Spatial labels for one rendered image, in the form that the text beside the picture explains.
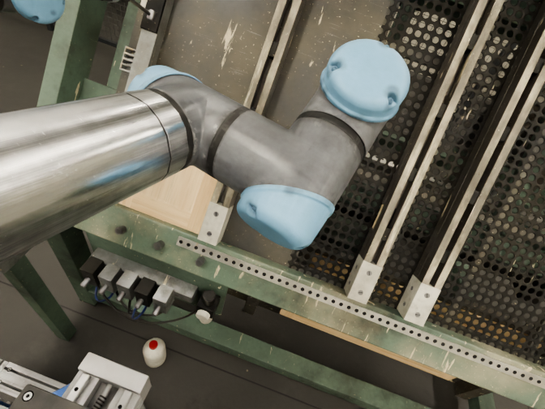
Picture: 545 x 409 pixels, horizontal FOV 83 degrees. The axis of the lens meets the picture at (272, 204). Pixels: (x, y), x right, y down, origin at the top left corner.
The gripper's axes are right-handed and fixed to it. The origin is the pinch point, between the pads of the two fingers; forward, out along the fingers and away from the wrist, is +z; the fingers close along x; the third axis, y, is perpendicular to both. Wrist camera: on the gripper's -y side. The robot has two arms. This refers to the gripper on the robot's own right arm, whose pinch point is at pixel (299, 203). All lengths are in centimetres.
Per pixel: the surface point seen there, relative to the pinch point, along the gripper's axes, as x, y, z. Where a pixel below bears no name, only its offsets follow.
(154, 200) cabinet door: 42, -3, 41
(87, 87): 77, 22, 35
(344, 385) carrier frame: -55, -43, 105
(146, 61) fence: 56, 31, 22
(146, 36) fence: 58, 37, 20
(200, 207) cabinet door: 27.0, -0.4, 39.7
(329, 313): -23, -16, 44
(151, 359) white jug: 33, -63, 100
